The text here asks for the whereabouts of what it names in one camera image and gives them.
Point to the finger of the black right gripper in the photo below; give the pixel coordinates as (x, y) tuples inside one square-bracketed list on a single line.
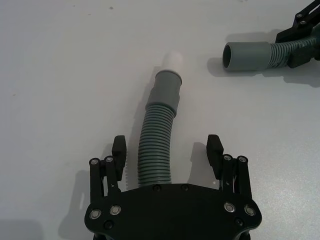
[(303, 56), (303, 22)]

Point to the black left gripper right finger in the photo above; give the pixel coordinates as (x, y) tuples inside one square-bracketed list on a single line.
[(215, 155)]

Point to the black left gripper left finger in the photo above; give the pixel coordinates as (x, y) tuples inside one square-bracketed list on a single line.
[(119, 160)]

